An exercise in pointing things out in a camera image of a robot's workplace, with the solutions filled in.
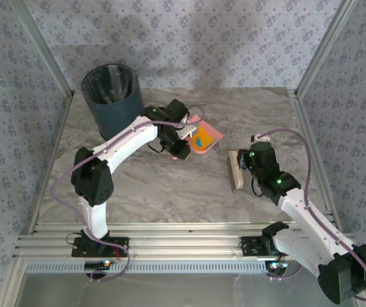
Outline cream hand brush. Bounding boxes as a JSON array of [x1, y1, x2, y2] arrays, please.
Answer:
[[227, 150, 245, 193]]

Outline pink plastic dustpan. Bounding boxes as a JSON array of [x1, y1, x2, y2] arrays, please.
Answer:
[[172, 114, 225, 160]]

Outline dark blue waste bin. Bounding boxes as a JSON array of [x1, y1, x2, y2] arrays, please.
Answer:
[[80, 63, 145, 142]]

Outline small LED circuit board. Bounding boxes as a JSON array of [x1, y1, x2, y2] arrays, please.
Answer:
[[264, 260, 289, 270], [84, 260, 112, 269]]

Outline grey metal bottom panel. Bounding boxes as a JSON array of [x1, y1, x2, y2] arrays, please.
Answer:
[[8, 259, 362, 307]]

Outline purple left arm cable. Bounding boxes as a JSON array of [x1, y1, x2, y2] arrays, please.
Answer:
[[50, 105, 206, 284]]

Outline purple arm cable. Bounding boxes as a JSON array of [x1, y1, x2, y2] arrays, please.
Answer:
[[50, 105, 206, 284], [259, 128, 366, 303]]

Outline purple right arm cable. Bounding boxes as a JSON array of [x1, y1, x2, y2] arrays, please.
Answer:
[[259, 128, 366, 303]]

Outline aluminium side rail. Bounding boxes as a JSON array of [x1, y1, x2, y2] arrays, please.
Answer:
[[294, 90, 343, 226], [27, 91, 75, 236]]

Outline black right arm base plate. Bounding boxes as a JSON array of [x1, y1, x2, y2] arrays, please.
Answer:
[[240, 235, 278, 256]]

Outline aluminium front rail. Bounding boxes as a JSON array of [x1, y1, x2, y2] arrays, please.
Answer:
[[12, 222, 359, 260]]

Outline grey slotted cable duct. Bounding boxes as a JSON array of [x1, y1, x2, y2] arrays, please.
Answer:
[[25, 260, 270, 274]]

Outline aluminium frame post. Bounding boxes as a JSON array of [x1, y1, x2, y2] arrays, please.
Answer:
[[10, 0, 75, 97], [294, 0, 361, 98]]

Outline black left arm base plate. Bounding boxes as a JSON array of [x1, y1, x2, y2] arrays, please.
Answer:
[[70, 235, 130, 258]]

